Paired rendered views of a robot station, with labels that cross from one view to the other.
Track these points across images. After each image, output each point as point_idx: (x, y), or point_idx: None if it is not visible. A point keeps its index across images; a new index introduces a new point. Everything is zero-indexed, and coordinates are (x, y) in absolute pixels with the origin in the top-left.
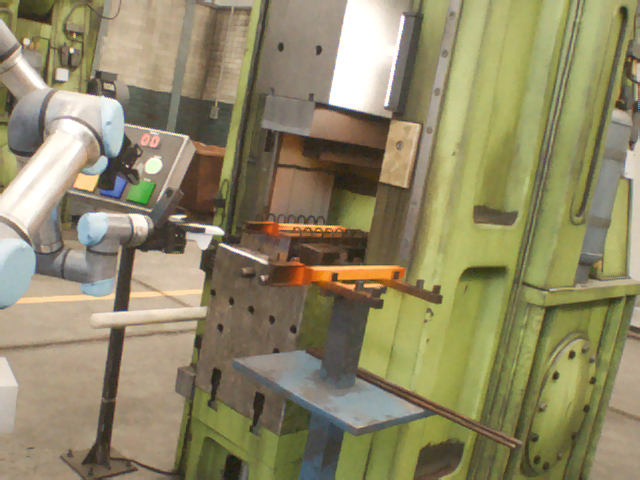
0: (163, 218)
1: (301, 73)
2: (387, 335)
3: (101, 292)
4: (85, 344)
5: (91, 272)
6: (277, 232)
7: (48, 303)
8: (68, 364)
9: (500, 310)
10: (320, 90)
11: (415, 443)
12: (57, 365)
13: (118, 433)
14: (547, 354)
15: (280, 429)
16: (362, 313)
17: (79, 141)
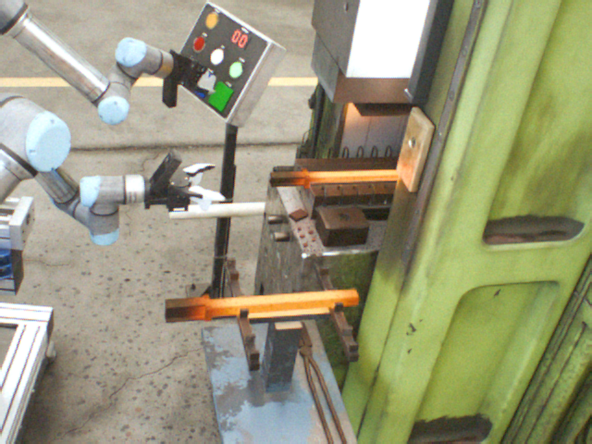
0: (160, 183)
1: (335, 26)
2: (385, 324)
3: (102, 243)
4: (282, 148)
5: (92, 227)
6: (308, 185)
7: (277, 87)
8: (252, 174)
9: (547, 319)
10: (342, 56)
11: (401, 425)
12: (241, 174)
13: (251, 268)
14: None
15: None
16: (289, 339)
17: (5, 168)
